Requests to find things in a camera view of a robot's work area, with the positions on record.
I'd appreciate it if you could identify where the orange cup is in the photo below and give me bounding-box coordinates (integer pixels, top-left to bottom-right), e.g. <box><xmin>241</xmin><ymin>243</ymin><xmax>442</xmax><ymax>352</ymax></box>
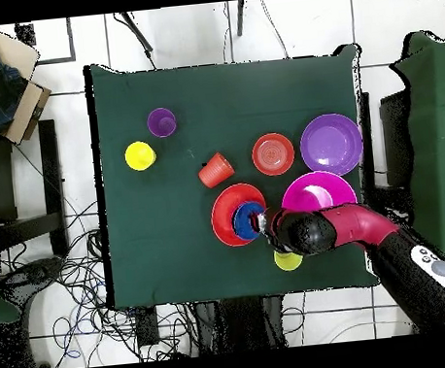
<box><xmin>195</xmin><ymin>150</ymin><xmax>237</xmax><ymax>190</ymax></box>

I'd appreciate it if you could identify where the large orange bowl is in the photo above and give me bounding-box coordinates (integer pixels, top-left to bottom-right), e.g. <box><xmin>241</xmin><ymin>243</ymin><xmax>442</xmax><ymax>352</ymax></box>
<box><xmin>207</xmin><ymin>180</ymin><xmax>271</xmax><ymax>251</ymax></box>

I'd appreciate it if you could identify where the small blue bowl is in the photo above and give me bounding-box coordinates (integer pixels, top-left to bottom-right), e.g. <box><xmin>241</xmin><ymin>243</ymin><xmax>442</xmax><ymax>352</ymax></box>
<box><xmin>230</xmin><ymin>199</ymin><xmax>269</xmax><ymax>244</ymax></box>

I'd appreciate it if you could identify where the small orange bowl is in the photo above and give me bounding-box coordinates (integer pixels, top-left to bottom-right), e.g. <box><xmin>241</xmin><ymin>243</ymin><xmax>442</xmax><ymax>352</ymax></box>
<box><xmin>249</xmin><ymin>130</ymin><xmax>297</xmax><ymax>179</ymax></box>

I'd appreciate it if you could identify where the large pink bowl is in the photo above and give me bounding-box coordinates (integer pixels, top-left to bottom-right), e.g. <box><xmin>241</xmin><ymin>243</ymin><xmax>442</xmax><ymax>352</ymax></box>
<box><xmin>277</xmin><ymin>166</ymin><xmax>359</xmax><ymax>216</ymax></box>

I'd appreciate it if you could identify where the dark green tablecloth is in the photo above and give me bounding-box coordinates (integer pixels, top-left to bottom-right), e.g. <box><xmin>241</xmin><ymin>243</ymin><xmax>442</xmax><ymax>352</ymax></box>
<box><xmin>84</xmin><ymin>38</ymin><xmax>384</xmax><ymax>313</ymax></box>

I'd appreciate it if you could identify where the purple cup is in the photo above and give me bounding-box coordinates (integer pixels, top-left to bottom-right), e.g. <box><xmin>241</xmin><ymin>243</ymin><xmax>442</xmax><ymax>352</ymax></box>
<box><xmin>145</xmin><ymin>106</ymin><xmax>179</xmax><ymax>140</ymax></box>

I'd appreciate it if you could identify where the bright yellow cup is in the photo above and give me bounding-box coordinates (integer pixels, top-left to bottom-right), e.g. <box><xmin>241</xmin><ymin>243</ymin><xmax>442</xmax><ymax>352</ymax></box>
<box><xmin>122</xmin><ymin>139</ymin><xmax>158</xmax><ymax>174</ymax></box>

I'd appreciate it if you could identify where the pale yellow cup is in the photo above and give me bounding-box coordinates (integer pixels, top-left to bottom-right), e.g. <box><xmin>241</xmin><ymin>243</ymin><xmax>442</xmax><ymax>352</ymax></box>
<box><xmin>272</xmin><ymin>247</ymin><xmax>305</xmax><ymax>274</ymax></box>

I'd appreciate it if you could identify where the purple bowl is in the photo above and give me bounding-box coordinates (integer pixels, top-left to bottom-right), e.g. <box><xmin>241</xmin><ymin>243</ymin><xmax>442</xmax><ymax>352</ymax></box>
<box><xmin>296</xmin><ymin>110</ymin><xmax>368</xmax><ymax>180</ymax></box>

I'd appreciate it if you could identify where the black tripod leg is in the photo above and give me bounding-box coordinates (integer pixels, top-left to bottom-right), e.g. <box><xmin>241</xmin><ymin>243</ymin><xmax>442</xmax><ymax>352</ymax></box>
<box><xmin>113</xmin><ymin>9</ymin><xmax>156</xmax><ymax>72</ymax></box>
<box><xmin>233</xmin><ymin>0</ymin><xmax>250</xmax><ymax>38</ymax></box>

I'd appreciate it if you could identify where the black stool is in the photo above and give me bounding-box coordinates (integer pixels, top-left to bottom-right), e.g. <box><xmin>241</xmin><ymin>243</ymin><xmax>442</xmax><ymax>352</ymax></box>
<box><xmin>0</xmin><ymin>117</ymin><xmax>71</xmax><ymax>263</ymax></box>

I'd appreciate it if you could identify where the black box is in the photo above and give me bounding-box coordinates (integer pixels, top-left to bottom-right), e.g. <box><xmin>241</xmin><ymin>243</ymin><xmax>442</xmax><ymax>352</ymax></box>
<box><xmin>377</xmin><ymin>89</ymin><xmax>419</xmax><ymax>188</ymax></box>

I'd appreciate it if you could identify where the cardboard box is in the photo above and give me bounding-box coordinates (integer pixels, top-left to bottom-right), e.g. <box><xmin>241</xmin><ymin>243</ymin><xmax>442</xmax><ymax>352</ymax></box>
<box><xmin>0</xmin><ymin>21</ymin><xmax>57</xmax><ymax>148</ymax></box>

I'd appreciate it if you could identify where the tangle of floor cables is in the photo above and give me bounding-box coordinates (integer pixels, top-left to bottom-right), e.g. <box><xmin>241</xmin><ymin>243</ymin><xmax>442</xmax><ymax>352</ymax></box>
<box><xmin>0</xmin><ymin>190</ymin><xmax>209</xmax><ymax>368</ymax></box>

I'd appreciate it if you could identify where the black pedestal foot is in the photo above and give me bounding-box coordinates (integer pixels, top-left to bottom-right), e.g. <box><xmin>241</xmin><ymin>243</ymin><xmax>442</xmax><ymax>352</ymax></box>
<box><xmin>0</xmin><ymin>254</ymin><xmax>69</xmax><ymax>308</ymax></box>

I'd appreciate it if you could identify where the black square frame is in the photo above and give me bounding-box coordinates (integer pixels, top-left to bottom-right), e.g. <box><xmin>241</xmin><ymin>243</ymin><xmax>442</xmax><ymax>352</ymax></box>
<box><xmin>15</xmin><ymin>17</ymin><xmax>77</xmax><ymax>68</ymax></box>

